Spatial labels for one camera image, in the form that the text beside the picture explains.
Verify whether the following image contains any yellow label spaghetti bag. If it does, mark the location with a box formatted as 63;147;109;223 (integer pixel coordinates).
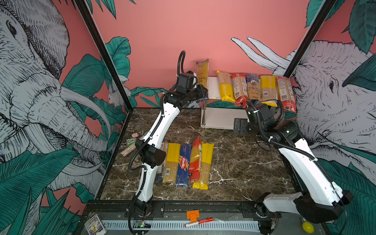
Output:
163;143;181;184

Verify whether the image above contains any white perforated cable tray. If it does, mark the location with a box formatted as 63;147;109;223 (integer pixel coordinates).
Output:
101;220;260;233

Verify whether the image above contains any card box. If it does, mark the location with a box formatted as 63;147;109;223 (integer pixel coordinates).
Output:
84;214;107;235

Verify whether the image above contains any yellow-top spaghetti bag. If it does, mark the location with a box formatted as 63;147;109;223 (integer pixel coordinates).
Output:
260;75;278;107

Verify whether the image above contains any yellow light bulb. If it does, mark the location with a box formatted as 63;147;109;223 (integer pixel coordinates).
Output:
301;218;315;234

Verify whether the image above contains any red double spaghetti bag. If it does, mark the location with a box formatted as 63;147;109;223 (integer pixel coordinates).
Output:
276;76;296;113

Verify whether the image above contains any glitter silver microphone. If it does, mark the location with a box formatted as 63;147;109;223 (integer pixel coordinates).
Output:
120;136;144;157

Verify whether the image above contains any clear blue-end spaghetti bag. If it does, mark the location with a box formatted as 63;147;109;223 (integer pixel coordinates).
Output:
155;142;169;183

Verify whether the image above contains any yellow-end spaghetti bag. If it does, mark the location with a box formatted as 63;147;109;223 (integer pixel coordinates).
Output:
217;71;236;103

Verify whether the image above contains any orange plastic block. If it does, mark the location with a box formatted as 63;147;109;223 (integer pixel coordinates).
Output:
186;210;200;222

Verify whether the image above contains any white two-tier shelf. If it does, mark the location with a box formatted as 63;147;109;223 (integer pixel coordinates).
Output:
201;76;248;130

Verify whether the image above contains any green number toy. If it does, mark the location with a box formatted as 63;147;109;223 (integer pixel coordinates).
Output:
126;138;136;147

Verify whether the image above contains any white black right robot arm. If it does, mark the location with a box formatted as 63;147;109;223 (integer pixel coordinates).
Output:
234;99;353;224

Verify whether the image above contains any red white marker pen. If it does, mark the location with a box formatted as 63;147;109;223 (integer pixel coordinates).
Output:
185;217;214;228

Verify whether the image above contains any blue portrait spaghetti bag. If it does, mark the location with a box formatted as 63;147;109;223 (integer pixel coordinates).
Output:
245;73;261;100

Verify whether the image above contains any plain yellow spaghetti bag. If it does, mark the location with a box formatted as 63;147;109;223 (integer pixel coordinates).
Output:
193;143;214;190

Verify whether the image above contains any red yellow narrow spaghetti bag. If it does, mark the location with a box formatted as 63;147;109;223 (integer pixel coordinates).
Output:
189;137;202;182

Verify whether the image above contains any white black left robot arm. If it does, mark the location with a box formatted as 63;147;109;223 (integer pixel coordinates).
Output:
128;71;208;217

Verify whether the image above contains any blue-bottom spaghetti bag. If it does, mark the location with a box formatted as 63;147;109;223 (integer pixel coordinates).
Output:
196;59;209;88

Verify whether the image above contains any blue Barilla spaghetti box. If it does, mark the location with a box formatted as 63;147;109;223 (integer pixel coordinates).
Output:
175;145;192;187

